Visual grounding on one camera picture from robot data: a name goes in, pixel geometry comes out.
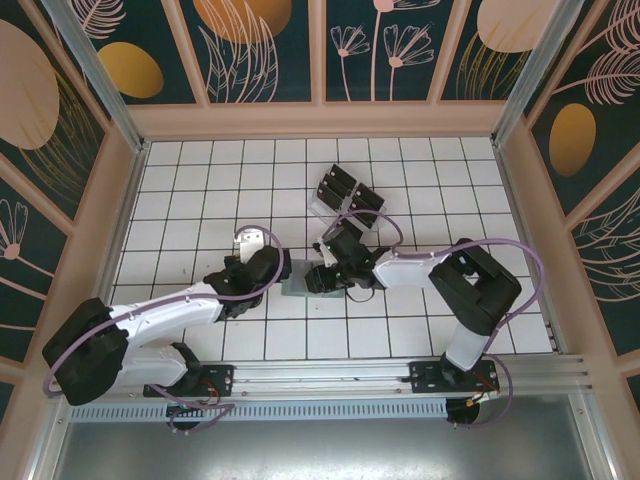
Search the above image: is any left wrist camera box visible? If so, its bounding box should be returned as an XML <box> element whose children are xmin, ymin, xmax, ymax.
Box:
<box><xmin>235</xmin><ymin>228</ymin><xmax>267</xmax><ymax>262</ymax></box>

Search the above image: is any black VIP credit card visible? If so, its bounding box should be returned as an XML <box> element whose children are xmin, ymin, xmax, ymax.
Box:
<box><xmin>316</xmin><ymin>184</ymin><xmax>347</xmax><ymax>209</ymax></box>
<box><xmin>328</xmin><ymin>163</ymin><xmax>358</xmax><ymax>187</ymax></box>
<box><xmin>322</xmin><ymin>173</ymin><xmax>352</xmax><ymax>197</ymax></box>
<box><xmin>343</xmin><ymin>212</ymin><xmax>376</xmax><ymax>233</ymax></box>
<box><xmin>348</xmin><ymin>192</ymin><xmax>381</xmax><ymax>212</ymax></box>
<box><xmin>354</xmin><ymin>182</ymin><xmax>387</xmax><ymax>204</ymax></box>

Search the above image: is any framed art with flowers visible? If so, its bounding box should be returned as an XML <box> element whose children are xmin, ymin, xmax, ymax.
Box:
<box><xmin>319</xmin><ymin>0</ymin><xmax>454</xmax><ymax>105</ymax></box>

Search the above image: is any aluminium corner post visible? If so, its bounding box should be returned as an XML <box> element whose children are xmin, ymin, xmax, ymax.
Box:
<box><xmin>40</xmin><ymin>0</ymin><xmax>152</xmax><ymax>154</ymax></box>
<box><xmin>491</xmin><ymin>0</ymin><xmax>571</xmax><ymax>149</ymax></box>

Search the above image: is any grey slotted cable duct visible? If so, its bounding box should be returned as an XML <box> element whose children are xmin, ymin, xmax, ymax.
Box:
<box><xmin>67</xmin><ymin>398</ymin><xmax>450</xmax><ymax>422</ymax></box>

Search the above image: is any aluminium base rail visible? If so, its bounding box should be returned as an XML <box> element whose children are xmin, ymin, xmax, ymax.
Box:
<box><xmin>47</xmin><ymin>352</ymin><xmax>594</xmax><ymax>401</ymax></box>

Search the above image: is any purple cable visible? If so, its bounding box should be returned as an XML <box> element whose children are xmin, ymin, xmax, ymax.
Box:
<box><xmin>319</xmin><ymin>209</ymin><xmax>546</xmax><ymax>361</ymax></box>
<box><xmin>149</xmin><ymin>380</ymin><xmax>237</xmax><ymax>435</ymax></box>
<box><xmin>43</xmin><ymin>224</ymin><xmax>292</xmax><ymax>399</ymax></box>
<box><xmin>447</xmin><ymin>352</ymin><xmax>512</xmax><ymax>431</ymax></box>

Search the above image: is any aluminium frame bar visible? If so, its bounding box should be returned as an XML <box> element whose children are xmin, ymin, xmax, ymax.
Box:
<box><xmin>24</xmin><ymin>399</ymin><xmax>71</xmax><ymax>480</ymax></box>
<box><xmin>574</xmin><ymin>394</ymin><xmax>619</xmax><ymax>480</ymax></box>

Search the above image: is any framed art, fern and oval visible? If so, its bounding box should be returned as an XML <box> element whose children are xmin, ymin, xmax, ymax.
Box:
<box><xmin>522</xmin><ymin>0</ymin><xmax>640</xmax><ymax>219</ymax></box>

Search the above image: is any grey metal sheet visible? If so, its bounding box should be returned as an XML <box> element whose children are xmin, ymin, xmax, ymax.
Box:
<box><xmin>47</xmin><ymin>418</ymin><xmax>604</xmax><ymax>480</ymax></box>

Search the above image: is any framed art with leaf lines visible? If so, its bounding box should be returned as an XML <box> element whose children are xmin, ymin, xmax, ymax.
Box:
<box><xmin>178</xmin><ymin>0</ymin><xmax>316</xmax><ymax>105</ymax></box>

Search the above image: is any framed art with single flower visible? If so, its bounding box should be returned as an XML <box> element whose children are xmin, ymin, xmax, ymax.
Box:
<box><xmin>0</xmin><ymin>152</ymin><xmax>74</xmax><ymax>364</ymax></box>

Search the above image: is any framed art with golden oval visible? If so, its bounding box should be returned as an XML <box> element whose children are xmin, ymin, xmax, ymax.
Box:
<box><xmin>74</xmin><ymin>0</ymin><xmax>210</xmax><ymax>108</ymax></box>

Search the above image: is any framed art, large pale circle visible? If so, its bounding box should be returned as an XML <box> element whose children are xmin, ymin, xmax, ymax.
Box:
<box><xmin>0</xmin><ymin>0</ymin><xmax>112</xmax><ymax>227</ymax></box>

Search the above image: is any framed art with fern leaves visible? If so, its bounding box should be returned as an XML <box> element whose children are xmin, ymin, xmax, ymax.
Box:
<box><xmin>567</xmin><ymin>147</ymin><xmax>640</xmax><ymax>359</ymax></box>

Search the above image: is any clear acrylic card stand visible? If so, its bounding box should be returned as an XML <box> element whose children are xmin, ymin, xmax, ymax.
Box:
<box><xmin>307</xmin><ymin>162</ymin><xmax>388</xmax><ymax>234</ymax></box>

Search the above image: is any framed art, pale circle, grass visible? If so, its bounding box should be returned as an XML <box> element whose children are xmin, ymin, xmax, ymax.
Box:
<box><xmin>437</xmin><ymin>0</ymin><xmax>544</xmax><ymax>104</ymax></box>

